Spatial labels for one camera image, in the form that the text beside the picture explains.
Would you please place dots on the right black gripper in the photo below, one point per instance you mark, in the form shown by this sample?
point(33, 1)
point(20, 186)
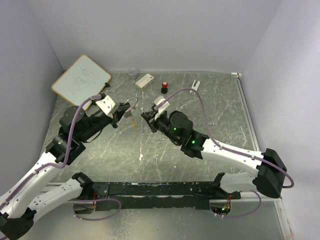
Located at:
point(152, 123)

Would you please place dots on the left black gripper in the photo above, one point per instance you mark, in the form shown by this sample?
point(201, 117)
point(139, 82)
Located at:
point(116, 115)

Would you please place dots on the silver keys bunch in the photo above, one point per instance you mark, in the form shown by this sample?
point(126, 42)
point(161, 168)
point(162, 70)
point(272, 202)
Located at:
point(129, 112)

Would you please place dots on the yellow tag key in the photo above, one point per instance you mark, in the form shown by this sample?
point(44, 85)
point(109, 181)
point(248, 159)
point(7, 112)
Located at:
point(134, 123)

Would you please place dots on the metal keyring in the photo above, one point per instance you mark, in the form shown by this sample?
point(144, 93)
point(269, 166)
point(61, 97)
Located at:
point(134, 104)

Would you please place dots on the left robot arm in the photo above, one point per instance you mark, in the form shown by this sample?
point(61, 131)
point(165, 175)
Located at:
point(23, 204)

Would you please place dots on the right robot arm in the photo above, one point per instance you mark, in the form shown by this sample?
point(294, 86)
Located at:
point(263, 172)

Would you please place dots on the red black stamp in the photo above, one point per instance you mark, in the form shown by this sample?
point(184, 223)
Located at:
point(164, 87)

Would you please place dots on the green white small box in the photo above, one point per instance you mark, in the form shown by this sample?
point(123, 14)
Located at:
point(145, 81)

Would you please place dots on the clear plastic cup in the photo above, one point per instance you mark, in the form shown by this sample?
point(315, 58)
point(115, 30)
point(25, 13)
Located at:
point(132, 73)

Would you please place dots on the white plastic clip tool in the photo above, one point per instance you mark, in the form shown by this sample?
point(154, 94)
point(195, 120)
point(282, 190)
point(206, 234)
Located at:
point(194, 87)

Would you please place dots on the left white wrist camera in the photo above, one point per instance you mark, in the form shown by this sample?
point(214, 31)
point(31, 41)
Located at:
point(107, 105)

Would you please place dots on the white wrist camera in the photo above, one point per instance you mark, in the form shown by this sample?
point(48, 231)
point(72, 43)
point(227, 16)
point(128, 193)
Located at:
point(107, 105)
point(160, 106)

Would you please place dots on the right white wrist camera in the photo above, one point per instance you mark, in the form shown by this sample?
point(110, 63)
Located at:
point(160, 106)

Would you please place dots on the small whiteboard with yellow frame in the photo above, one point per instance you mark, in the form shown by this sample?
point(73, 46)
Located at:
point(83, 79)

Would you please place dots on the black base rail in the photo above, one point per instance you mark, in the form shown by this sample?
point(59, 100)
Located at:
point(160, 195)

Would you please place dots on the white corner bracket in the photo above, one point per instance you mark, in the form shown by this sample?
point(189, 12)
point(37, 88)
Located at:
point(236, 74)

